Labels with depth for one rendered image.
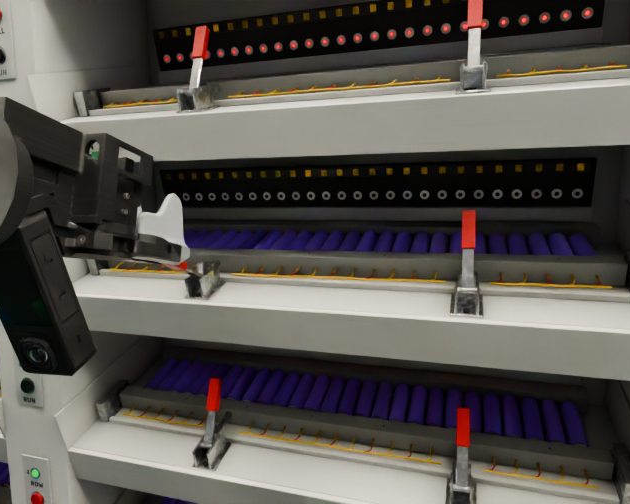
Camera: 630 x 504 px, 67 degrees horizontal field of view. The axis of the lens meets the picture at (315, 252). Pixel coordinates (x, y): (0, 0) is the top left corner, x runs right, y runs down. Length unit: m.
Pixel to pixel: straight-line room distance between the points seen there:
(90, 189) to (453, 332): 0.31
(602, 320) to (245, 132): 0.35
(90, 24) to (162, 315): 0.37
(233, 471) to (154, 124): 0.37
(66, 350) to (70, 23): 0.43
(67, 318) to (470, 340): 0.31
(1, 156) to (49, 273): 0.09
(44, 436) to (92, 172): 0.42
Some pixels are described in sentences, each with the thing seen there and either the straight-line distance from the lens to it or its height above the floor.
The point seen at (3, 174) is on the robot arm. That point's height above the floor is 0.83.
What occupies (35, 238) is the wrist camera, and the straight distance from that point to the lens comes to 0.33.
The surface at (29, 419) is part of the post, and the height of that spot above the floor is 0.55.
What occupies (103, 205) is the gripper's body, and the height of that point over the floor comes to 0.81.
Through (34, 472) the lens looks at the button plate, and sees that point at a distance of 0.72.
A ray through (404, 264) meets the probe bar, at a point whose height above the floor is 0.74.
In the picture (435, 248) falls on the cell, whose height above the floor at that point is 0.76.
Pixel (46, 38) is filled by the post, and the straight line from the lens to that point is 0.65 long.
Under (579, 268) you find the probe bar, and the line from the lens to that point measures 0.50.
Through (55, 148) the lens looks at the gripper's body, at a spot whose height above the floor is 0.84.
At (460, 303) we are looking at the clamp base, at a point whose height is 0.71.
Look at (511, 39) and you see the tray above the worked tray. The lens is 0.62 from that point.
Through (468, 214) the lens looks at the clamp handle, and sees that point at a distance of 0.46.
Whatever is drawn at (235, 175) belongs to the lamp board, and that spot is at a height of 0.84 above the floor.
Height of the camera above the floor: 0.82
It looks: 7 degrees down
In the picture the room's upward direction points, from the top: 1 degrees counter-clockwise
